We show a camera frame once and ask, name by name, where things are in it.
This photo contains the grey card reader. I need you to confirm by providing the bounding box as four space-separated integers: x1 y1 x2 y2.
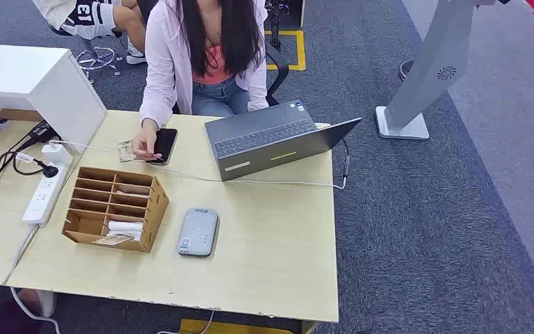
177 207 220 257

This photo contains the white power strip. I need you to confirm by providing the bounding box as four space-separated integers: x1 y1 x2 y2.
22 161 70 227

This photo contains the white power strip cord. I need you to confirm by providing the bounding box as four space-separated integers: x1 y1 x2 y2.
1 223 60 324

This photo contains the round floor stand base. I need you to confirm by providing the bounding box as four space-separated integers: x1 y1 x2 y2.
398 58 416 83

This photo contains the black power adapter brick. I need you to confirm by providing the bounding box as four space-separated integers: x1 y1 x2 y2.
27 120 60 144

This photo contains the wooden slotted organizer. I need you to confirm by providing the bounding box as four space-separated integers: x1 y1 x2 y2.
61 166 170 253

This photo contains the grey kiosk stand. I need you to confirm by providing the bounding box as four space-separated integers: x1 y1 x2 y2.
375 0 510 141

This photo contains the thin white charging cable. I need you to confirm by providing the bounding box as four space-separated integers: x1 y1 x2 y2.
49 139 347 191

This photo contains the clear card sleeve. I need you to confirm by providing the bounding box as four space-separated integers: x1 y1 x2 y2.
117 140 139 163

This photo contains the person on stool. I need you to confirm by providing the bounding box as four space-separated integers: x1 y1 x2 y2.
32 0 148 65

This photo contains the black tripod stand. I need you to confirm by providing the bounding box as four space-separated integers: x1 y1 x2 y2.
265 0 282 51

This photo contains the white charger block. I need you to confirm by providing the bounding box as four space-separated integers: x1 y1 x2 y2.
41 143 74 166

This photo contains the white desk cabinet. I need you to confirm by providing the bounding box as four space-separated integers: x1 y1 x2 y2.
0 43 108 154

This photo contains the yellow floor plate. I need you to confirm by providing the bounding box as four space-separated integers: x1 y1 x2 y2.
178 318 318 334

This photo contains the grey open laptop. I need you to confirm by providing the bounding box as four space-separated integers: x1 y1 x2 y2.
204 100 363 182

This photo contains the seated person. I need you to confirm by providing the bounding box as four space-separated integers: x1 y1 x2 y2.
138 0 270 162

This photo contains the white desk leg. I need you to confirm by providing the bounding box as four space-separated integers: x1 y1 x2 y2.
36 289 57 319

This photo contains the room key card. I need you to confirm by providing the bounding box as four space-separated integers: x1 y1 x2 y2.
92 234 135 247

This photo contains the wooden board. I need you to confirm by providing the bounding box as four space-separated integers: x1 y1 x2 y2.
0 108 43 122

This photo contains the black smartphone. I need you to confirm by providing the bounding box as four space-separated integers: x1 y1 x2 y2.
149 128 179 166

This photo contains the black plug with cable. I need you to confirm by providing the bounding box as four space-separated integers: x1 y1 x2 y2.
0 136 60 197

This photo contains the chrome stool base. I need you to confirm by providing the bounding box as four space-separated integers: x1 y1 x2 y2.
75 39 123 84

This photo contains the person's right hand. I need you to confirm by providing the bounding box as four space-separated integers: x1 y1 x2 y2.
131 120 160 162

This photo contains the thin white hanging cable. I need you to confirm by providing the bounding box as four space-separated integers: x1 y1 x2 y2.
155 310 216 334

